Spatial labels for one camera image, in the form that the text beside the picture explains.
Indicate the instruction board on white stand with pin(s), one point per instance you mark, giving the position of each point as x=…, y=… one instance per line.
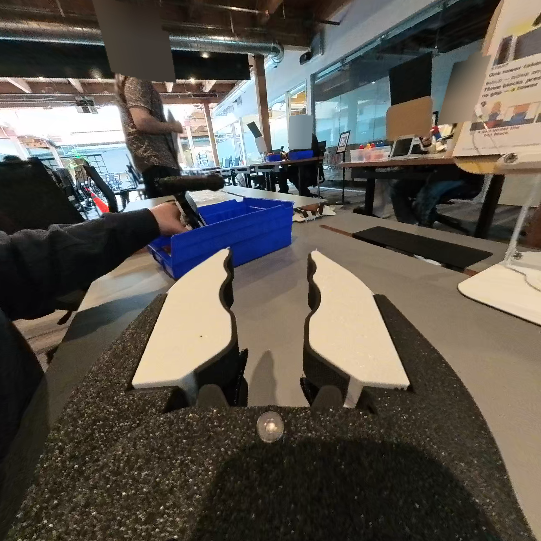
x=507, y=287

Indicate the person's left hand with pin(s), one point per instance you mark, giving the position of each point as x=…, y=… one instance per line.
x=167, y=219

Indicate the black office chair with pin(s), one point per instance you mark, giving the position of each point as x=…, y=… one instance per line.
x=34, y=194

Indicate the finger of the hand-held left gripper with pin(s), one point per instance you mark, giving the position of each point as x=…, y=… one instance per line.
x=186, y=217

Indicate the black table mat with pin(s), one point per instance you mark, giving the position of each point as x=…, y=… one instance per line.
x=422, y=247

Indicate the grey laptop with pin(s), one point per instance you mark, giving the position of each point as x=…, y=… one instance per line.
x=174, y=133

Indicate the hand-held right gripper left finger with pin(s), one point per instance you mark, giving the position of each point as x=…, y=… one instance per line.
x=186, y=334

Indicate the small toy figure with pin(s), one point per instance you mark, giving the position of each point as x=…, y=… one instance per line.
x=431, y=137

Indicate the wooden background desk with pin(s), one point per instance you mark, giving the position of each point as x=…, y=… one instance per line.
x=401, y=161

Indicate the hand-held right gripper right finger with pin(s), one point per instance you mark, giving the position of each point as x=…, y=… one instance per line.
x=359, y=334

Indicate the clear box of colourful blocks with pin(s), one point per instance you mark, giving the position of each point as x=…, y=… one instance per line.
x=370, y=153

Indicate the person's left forearm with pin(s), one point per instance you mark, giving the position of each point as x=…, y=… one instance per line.
x=84, y=253

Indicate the black ceiling camera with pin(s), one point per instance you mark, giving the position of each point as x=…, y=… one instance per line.
x=312, y=56

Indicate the white tablet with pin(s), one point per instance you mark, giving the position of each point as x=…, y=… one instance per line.
x=401, y=147

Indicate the small framed sign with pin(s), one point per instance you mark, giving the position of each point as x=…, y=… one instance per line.
x=343, y=142

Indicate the blue plastic bin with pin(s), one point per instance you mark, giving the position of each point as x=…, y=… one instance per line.
x=236, y=241

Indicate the cardboard sheet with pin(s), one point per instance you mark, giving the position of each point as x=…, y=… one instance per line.
x=410, y=120

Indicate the white plastic parts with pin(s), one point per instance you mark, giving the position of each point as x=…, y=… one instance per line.
x=312, y=213

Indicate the silver ventilation duct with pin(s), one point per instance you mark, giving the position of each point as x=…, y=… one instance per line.
x=219, y=44

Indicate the orange traffic cone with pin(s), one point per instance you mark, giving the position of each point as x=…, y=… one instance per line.
x=100, y=205

